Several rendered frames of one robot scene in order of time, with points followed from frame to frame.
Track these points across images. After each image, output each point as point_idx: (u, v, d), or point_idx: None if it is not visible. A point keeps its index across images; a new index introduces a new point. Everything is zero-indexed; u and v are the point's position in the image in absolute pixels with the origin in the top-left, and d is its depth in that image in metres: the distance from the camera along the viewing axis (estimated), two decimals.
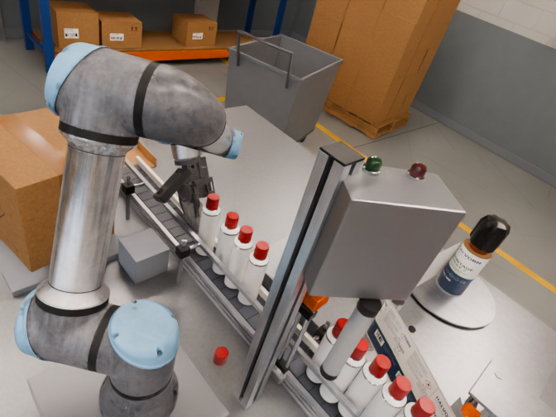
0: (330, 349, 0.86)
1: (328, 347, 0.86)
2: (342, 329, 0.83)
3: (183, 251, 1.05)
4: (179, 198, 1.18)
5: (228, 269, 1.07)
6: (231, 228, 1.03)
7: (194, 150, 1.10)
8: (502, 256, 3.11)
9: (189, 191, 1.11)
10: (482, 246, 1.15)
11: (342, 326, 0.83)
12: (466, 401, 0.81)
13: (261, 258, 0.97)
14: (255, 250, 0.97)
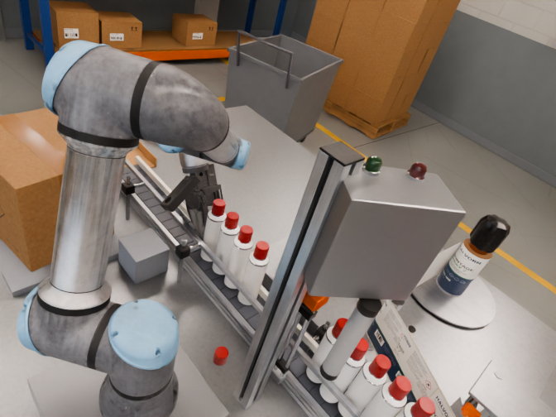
0: (330, 349, 0.86)
1: (328, 347, 0.86)
2: (342, 329, 0.83)
3: (183, 251, 1.05)
4: (186, 206, 1.16)
5: (228, 269, 1.07)
6: (231, 228, 1.03)
7: (202, 158, 1.08)
8: (502, 256, 3.11)
9: (198, 199, 1.09)
10: (482, 246, 1.15)
11: (342, 326, 0.83)
12: (466, 401, 0.81)
13: (261, 258, 0.97)
14: (255, 250, 0.97)
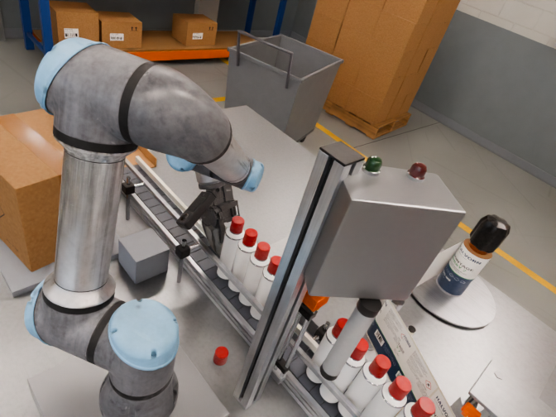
0: (330, 349, 0.86)
1: (328, 347, 0.86)
2: (342, 329, 0.83)
3: (183, 251, 1.05)
4: (202, 222, 1.12)
5: (243, 285, 1.03)
6: (249, 246, 1.00)
7: None
8: (502, 256, 3.11)
9: (214, 216, 1.06)
10: (482, 246, 1.15)
11: (342, 326, 0.83)
12: (466, 401, 0.81)
13: (275, 273, 0.94)
14: (269, 265, 0.94)
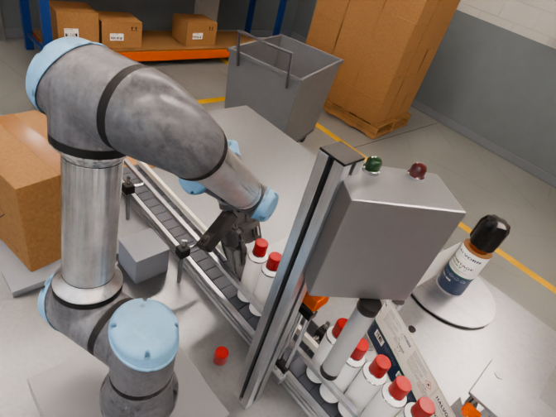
0: (330, 349, 0.86)
1: (328, 347, 0.86)
2: (342, 329, 0.83)
3: (183, 251, 1.05)
4: (221, 242, 1.08)
5: None
6: (273, 270, 0.95)
7: None
8: (502, 256, 3.11)
9: (236, 238, 1.01)
10: (482, 246, 1.15)
11: (342, 326, 0.83)
12: (466, 401, 0.81)
13: None
14: None
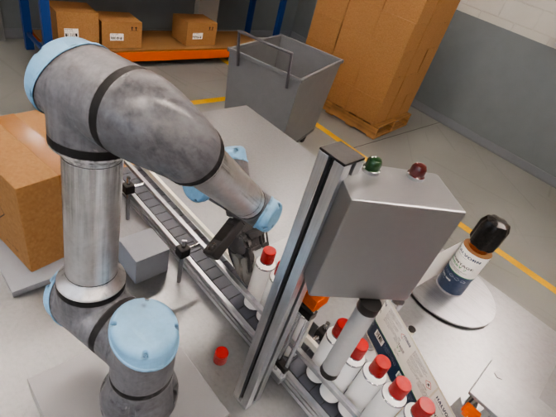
0: (330, 349, 0.86)
1: (328, 347, 0.86)
2: (342, 329, 0.83)
3: (183, 251, 1.05)
4: (228, 250, 1.06)
5: None
6: None
7: None
8: (502, 256, 3.11)
9: (243, 245, 1.00)
10: (482, 246, 1.15)
11: (342, 326, 0.83)
12: (466, 401, 0.81)
13: None
14: None
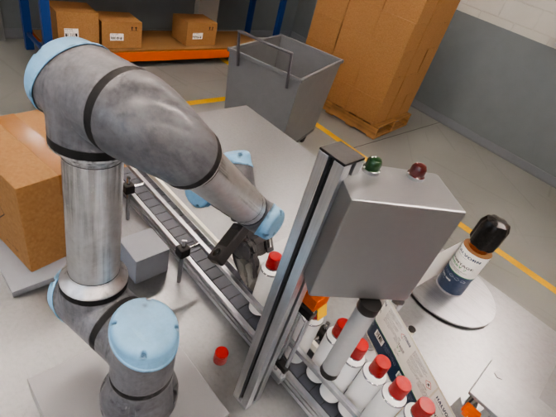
0: (330, 349, 0.86)
1: (328, 347, 0.86)
2: (342, 329, 0.83)
3: (183, 251, 1.05)
4: (232, 255, 1.05)
5: None
6: None
7: None
8: (502, 256, 3.11)
9: (248, 251, 0.99)
10: (482, 246, 1.15)
11: (342, 326, 0.83)
12: (466, 401, 0.81)
13: None
14: None
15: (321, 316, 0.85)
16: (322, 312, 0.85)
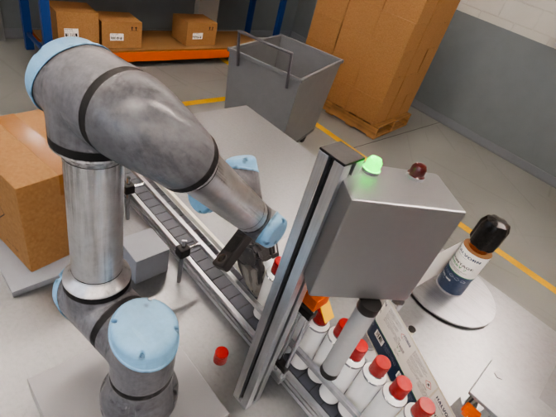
0: (330, 348, 0.86)
1: (328, 346, 0.86)
2: (342, 329, 0.83)
3: (183, 251, 1.05)
4: (237, 260, 1.04)
5: None
6: None
7: None
8: (502, 256, 3.11)
9: (254, 256, 0.98)
10: (482, 246, 1.15)
11: (343, 326, 0.84)
12: (466, 401, 0.81)
13: (325, 323, 0.86)
14: (317, 317, 0.86)
15: (328, 318, 0.84)
16: (328, 313, 0.84)
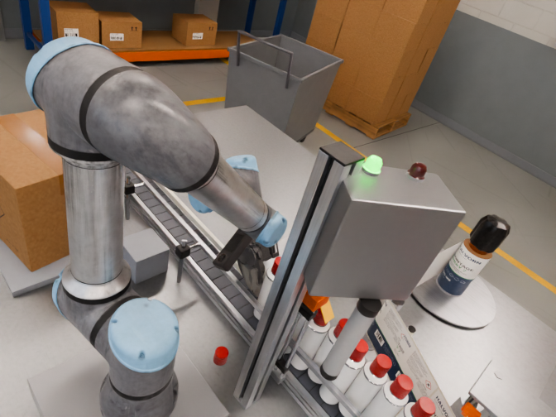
0: (331, 349, 0.86)
1: (328, 346, 0.86)
2: (342, 329, 0.83)
3: (183, 251, 1.05)
4: (237, 260, 1.04)
5: None
6: None
7: None
8: (502, 256, 3.11)
9: (254, 256, 0.98)
10: (482, 246, 1.15)
11: (344, 326, 0.83)
12: (466, 401, 0.81)
13: (326, 323, 0.86)
14: (317, 317, 0.86)
15: (328, 318, 0.84)
16: (328, 313, 0.84)
